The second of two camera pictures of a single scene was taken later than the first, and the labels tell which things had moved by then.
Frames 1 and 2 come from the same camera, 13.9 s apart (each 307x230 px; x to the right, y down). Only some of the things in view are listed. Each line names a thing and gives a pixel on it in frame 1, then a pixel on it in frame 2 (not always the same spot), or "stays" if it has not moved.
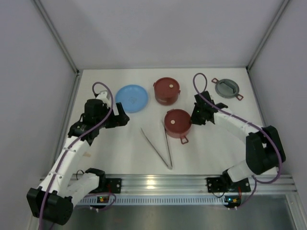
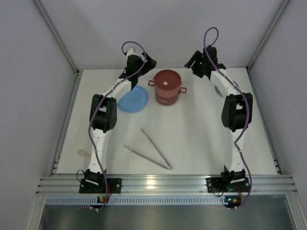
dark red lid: x=178 y=120 to x=167 y=80
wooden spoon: x=85 y=154 stays
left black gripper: x=118 y=117 to x=134 y=78
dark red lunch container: x=166 y=100 stays
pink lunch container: x=182 y=135 to x=167 y=83
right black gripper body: x=200 y=111 to x=199 y=70
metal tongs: x=168 y=147 to x=169 y=168
